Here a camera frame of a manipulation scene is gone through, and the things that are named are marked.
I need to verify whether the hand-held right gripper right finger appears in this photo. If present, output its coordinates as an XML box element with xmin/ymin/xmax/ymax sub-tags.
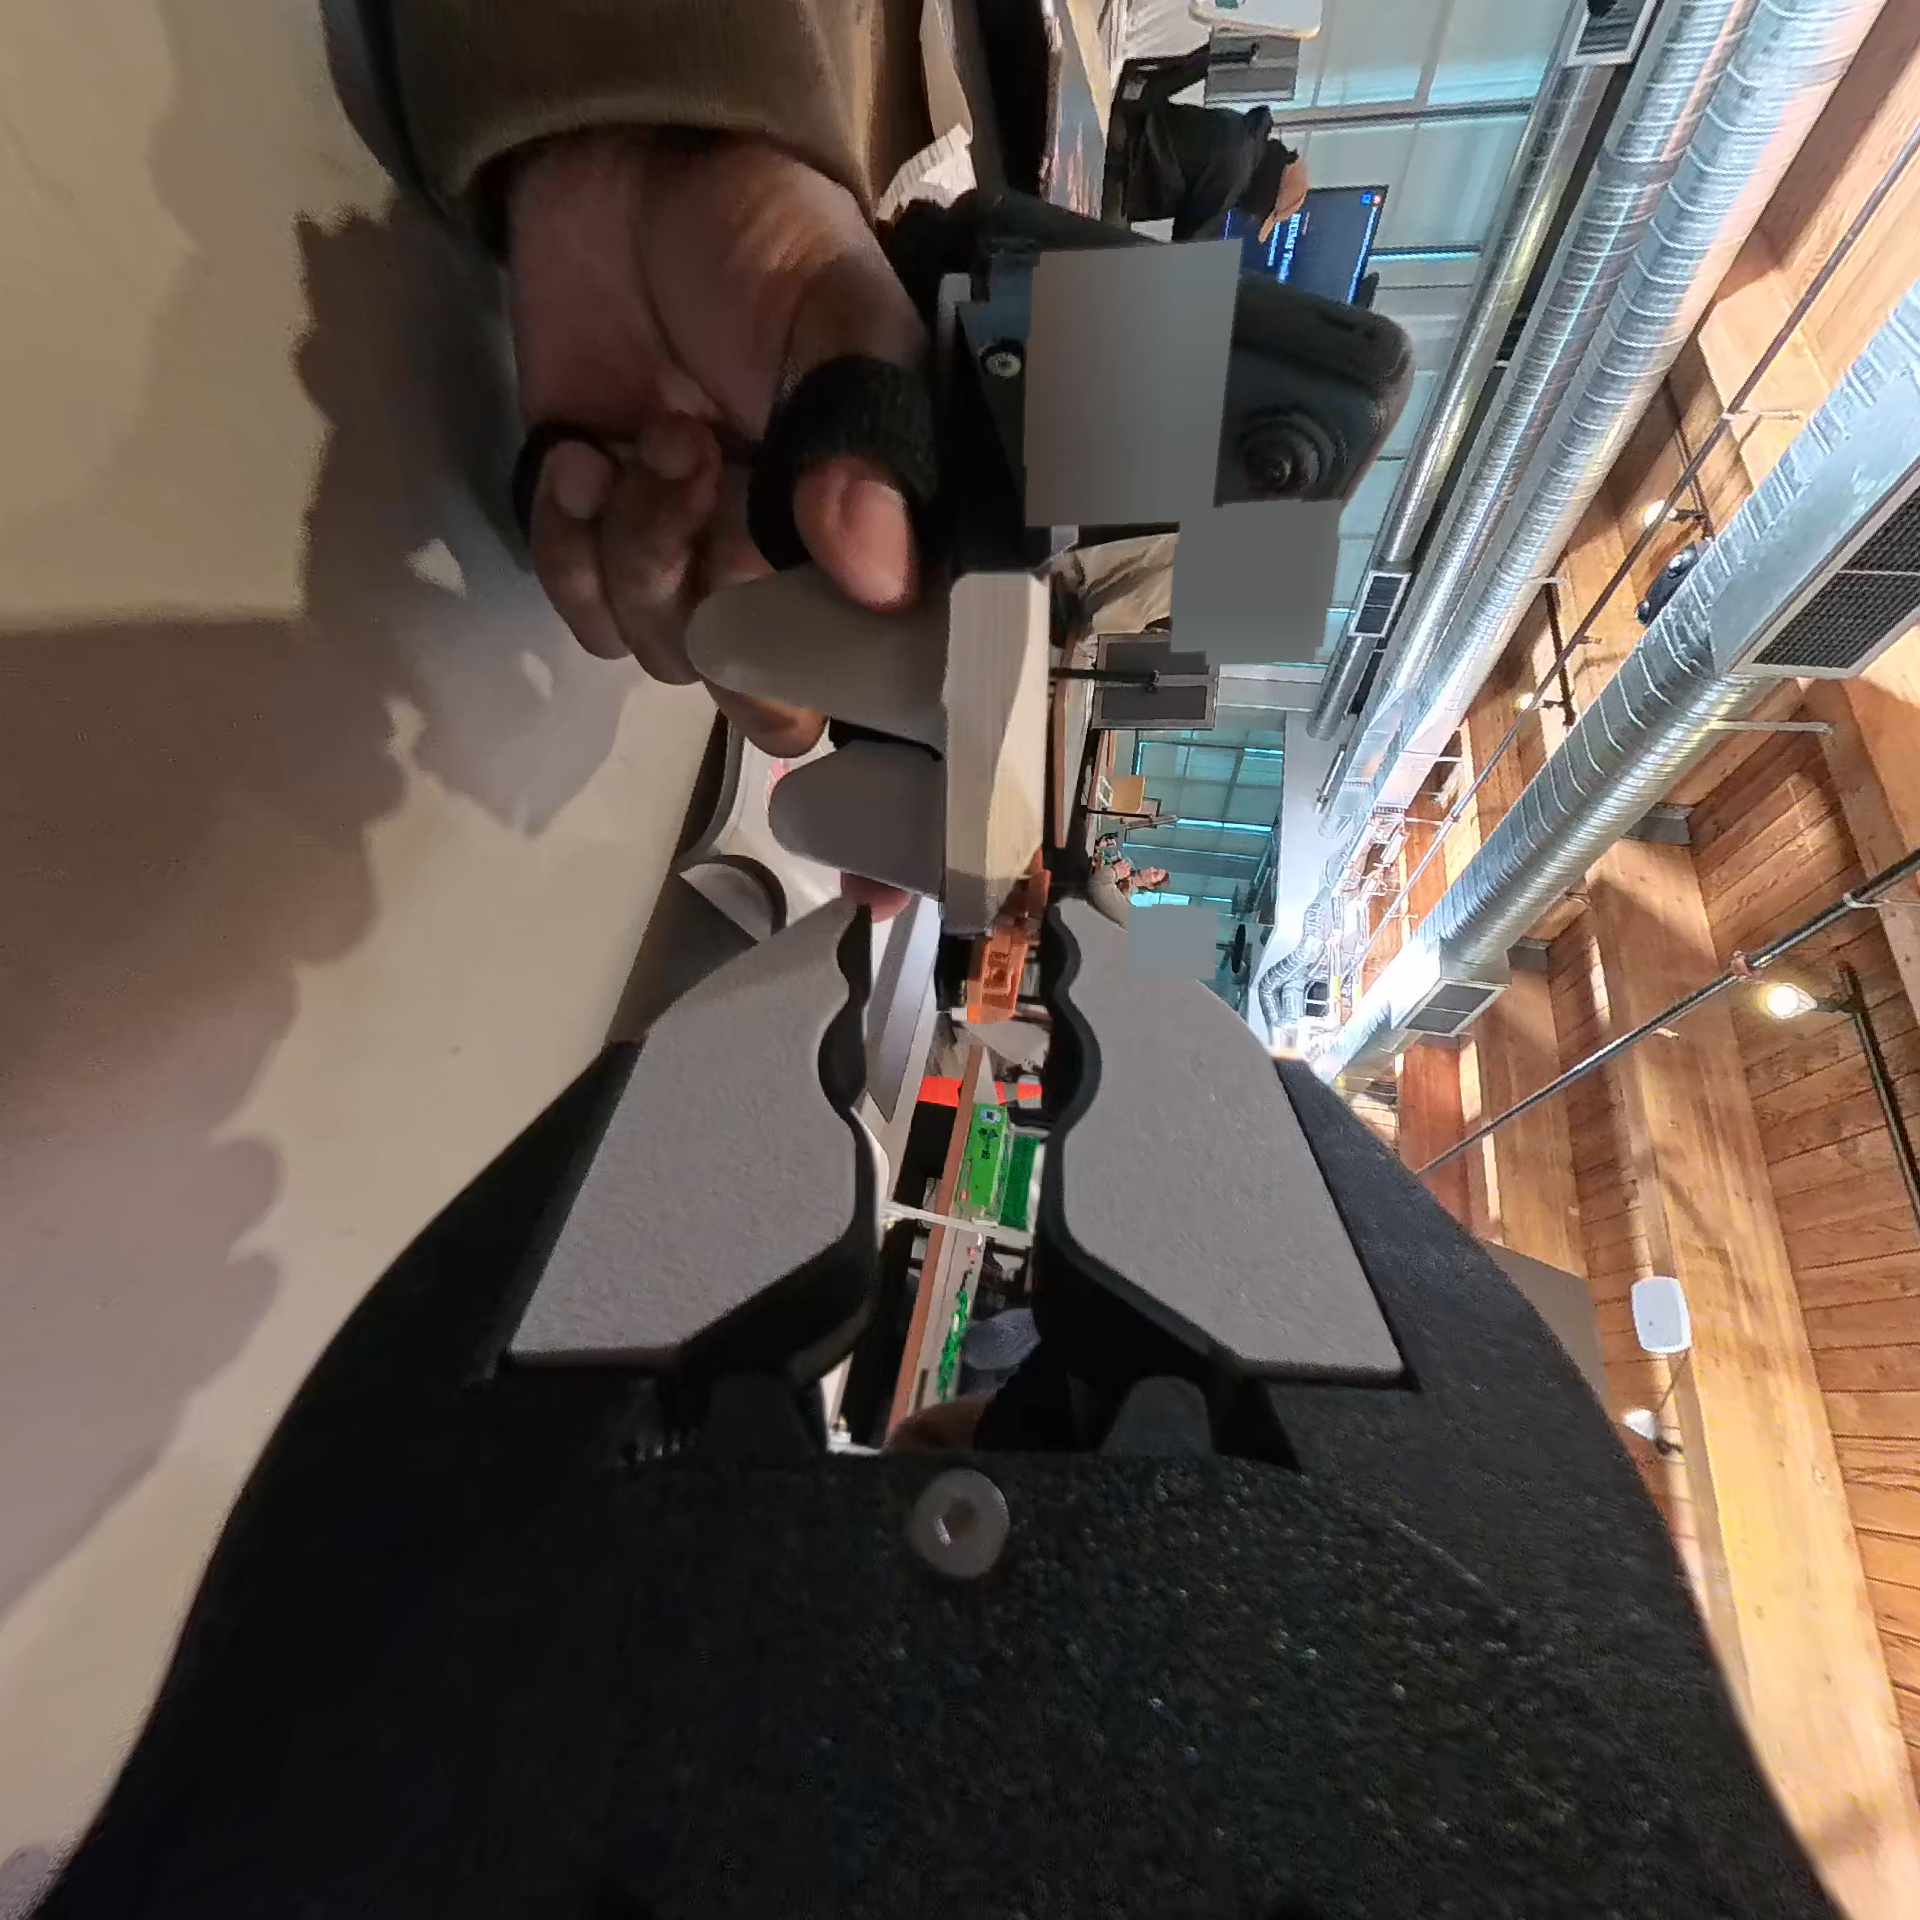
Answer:
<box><xmin>1037</xmin><ymin>903</ymin><xmax>1409</xmax><ymax>1386</ymax></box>

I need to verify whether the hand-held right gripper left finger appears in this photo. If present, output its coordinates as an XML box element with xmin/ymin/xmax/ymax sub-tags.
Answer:
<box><xmin>507</xmin><ymin>900</ymin><xmax>886</xmax><ymax>1367</ymax></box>

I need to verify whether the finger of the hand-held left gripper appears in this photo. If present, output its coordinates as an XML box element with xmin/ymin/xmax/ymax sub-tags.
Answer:
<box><xmin>944</xmin><ymin>577</ymin><xmax>1057</xmax><ymax>933</ymax></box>

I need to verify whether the brown toy brick assembly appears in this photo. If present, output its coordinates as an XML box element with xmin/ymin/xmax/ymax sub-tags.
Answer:
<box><xmin>965</xmin><ymin>863</ymin><xmax>1054</xmax><ymax>1030</ymax></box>

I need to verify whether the green crate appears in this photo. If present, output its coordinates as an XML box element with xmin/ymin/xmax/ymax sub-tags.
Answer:
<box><xmin>957</xmin><ymin>1102</ymin><xmax>1050</xmax><ymax>1229</ymax></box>

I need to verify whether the blue wall screen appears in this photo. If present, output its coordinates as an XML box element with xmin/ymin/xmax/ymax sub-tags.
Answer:
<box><xmin>1221</xmin><ymin>186</ymin><xmax>1388</xmax><ymax>307</ymax></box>

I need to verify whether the silver air duct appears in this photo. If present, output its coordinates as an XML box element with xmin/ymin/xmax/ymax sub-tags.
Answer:
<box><xmin>1259</xmin><ymin>293</ymin><xmax>1920</xmax><ymax>1051</ymax></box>
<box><xmin>1305</xmin><ymin>0</ymin><xmax>1896</xmax><ymax>744</ymax></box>

